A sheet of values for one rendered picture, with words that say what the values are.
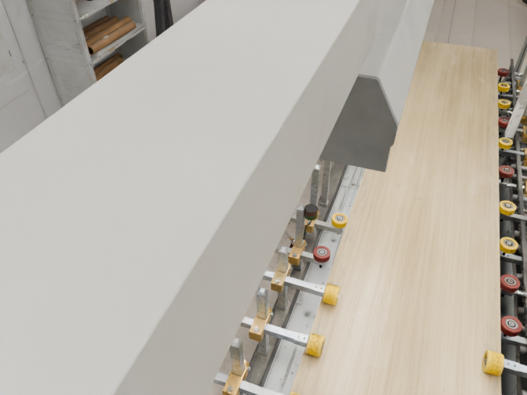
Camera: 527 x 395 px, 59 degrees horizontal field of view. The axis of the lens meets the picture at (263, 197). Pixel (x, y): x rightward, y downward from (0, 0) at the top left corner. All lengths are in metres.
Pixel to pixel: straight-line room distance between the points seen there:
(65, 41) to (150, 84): 4.05
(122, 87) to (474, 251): 2.28
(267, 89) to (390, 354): 1.81
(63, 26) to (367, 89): 3.87
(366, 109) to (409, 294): 1.80
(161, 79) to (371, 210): 2.31
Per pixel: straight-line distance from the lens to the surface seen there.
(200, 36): 0.20
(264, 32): 0.20
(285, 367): 2.18
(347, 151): 0.38
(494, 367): 1.96
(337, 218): 2.38
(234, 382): 1.76
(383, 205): 2.49
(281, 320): 2.21
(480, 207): 2.64
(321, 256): 2.18
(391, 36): 0.42
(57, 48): 4.30
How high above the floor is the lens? 2.54
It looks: 41 degrees down
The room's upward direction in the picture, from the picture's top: 1 degrees counter-clockwise
